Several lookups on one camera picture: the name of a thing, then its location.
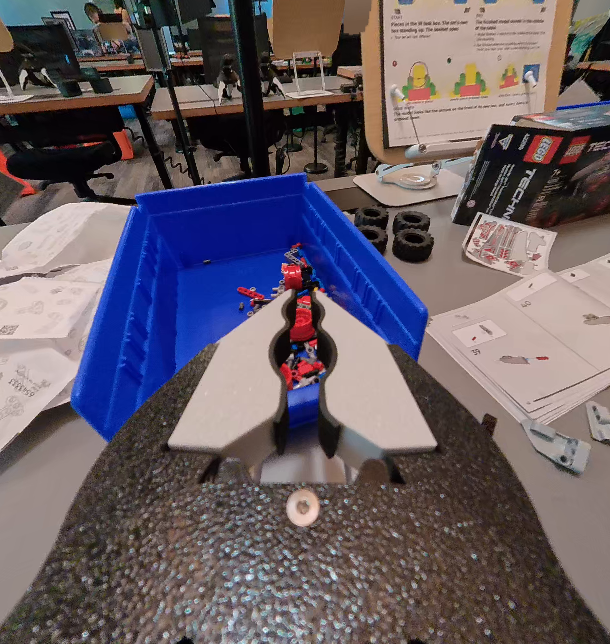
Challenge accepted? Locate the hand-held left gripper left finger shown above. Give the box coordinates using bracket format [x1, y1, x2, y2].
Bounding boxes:
[167, 289, 298, 461]

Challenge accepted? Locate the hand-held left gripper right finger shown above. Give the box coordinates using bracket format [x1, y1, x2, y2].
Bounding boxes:
[312, 290, 439, 466]

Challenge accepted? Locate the blue plastic bin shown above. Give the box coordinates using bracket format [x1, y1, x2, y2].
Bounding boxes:
[71, 173, 429, 443]

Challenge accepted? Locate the pile of toy bricks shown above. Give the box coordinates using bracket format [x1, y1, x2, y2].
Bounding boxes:
[237, 243, 336, 390]

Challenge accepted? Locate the grey wedge toy panel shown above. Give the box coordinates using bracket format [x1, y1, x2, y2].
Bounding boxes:
[521, 418, 592, 475]

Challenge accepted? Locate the small grey toy piece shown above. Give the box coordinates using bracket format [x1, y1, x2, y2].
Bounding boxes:
[586, 401, 610, 446]

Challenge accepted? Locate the grey desk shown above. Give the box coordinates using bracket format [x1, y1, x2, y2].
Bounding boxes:
[0, 166, 610, 644]

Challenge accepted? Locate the instruction booklet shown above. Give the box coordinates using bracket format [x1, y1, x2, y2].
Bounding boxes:
[426, 247, 610, 426]

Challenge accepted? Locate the sticker sheet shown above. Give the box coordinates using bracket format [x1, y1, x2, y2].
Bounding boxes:
[462, 212, 558, 277]

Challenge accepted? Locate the white paper bag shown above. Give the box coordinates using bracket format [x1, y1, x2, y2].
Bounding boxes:
[0, 259, 115, 340]
[0, 332, 92, 474]
[0, 202, 135, 279]

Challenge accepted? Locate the pale board stand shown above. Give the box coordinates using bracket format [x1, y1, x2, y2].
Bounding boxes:
[374, 141, 479, 191]

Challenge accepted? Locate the black toy set box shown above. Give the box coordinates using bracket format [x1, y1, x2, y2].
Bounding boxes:
[451, 103, 610, 229]

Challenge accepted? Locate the printed instruction sheet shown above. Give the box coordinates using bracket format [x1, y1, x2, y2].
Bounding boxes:
[380, 0, 560, 149]

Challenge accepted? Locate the black office chair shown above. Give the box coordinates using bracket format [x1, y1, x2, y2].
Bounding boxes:
[5, 140, 123, 201]

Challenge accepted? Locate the tan display board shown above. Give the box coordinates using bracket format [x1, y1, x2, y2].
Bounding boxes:
[360, 0, 575, 167]

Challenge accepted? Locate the wood-edged table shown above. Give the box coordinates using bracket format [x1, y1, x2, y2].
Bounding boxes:
[0, 74, 161, 189]
[150, 83, 366, 177]

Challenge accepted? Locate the black tripod stand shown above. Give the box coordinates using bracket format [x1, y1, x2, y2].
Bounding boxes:
[149, 0, 202, 187]

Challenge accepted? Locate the idle black gripper device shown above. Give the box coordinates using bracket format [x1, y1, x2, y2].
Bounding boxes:
[18, 53, 54, 89]
[259, 53, 287, 99]
[215, 54, 243, 104]

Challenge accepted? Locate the black pole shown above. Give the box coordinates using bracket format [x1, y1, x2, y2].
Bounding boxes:
[232, 0, 273, 179]

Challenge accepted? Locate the tan cardboard panel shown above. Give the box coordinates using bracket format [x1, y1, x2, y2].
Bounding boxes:
[272, 0, 343, 60]

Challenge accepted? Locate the black monitor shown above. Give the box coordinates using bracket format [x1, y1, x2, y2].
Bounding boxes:
[5, 22, 82, 84]

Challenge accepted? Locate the white wire frame stand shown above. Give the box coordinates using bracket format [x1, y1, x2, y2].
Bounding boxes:
[285, 50, 334, 99]

